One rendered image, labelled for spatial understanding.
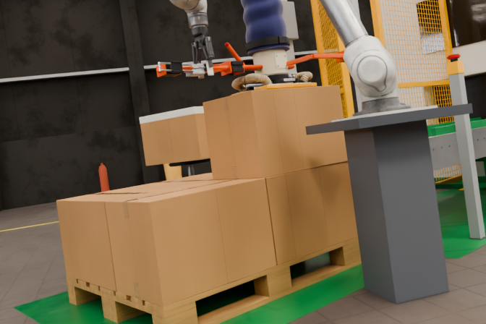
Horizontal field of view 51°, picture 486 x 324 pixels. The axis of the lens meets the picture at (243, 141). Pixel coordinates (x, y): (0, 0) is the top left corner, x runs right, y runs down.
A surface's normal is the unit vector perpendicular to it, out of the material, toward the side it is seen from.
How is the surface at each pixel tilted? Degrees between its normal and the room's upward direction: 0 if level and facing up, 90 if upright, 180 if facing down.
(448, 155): 90
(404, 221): 90
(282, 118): 90
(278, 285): 90
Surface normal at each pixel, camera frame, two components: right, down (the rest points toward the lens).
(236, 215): 0.63, -0.08
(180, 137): -0.59, 0.08
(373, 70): -0.25, 0.13
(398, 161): 0.27, -0.04
